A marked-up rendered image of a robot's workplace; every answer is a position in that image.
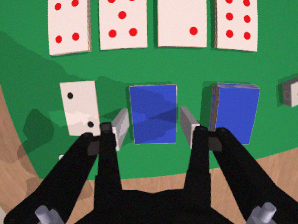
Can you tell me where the blue card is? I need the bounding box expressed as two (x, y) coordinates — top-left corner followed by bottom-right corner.
(129, 84), (177, 144)
(214, 87), (260, 145)

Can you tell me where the green felt mat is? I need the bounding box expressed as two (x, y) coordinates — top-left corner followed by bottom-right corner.
(0, 0), (298, 179)

